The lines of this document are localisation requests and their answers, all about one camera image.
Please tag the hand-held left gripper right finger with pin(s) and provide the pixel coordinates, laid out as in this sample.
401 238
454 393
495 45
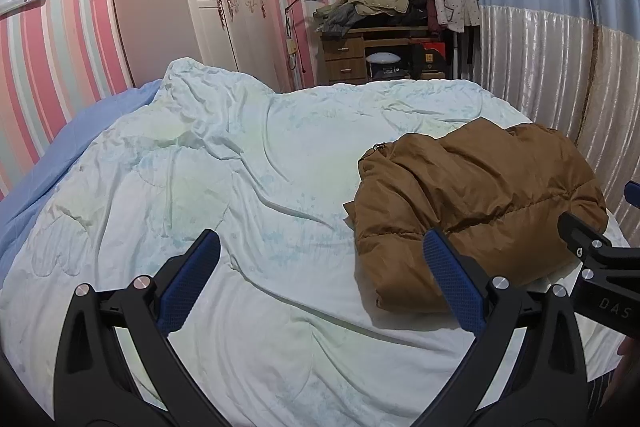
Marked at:
452 277

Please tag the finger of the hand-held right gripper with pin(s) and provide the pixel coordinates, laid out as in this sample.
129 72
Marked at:
600 237
632 196

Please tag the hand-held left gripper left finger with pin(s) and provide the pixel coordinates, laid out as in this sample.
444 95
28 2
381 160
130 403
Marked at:
192 274

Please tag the brown puffer jacket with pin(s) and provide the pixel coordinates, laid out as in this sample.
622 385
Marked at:
475 187

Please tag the black clothes pile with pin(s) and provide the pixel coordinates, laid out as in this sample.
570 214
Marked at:
410 14

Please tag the person's dark patterned clothing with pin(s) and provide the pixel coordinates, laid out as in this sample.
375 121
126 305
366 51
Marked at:
600 402

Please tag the white quilt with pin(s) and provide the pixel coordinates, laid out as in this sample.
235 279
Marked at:
250 187

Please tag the cream pleated curtain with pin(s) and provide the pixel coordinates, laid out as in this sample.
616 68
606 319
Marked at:
550 67

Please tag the blue bed sheet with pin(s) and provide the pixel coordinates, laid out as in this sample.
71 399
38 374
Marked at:
60 157

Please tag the black hanging trousers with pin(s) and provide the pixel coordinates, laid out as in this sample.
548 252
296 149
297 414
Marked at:
467 52

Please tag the red and black box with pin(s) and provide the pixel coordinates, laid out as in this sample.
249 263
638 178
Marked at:
430 57

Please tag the wooden desk with drawers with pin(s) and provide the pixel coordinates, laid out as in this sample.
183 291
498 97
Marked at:
342 52

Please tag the grey green jacket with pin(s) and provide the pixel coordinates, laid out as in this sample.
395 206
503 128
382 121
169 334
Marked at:
340 19

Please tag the wall socket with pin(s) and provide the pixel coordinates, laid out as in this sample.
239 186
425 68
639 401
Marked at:
293 47

